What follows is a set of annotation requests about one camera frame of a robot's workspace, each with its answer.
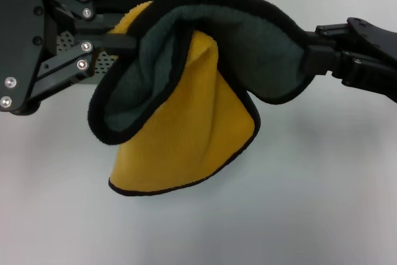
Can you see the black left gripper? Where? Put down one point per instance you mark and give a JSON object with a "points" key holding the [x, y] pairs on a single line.
{"points": [[18, 29]]}

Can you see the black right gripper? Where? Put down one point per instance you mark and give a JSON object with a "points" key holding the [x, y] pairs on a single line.
{"points": [[378, 60]]}

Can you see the yellow and grey towel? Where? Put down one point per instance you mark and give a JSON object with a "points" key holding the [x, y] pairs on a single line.
{"points": [[192, 106]]}

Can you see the grey perforated plastic basket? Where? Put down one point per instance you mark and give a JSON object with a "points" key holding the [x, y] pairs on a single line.
{"points": [[104, 63]]}

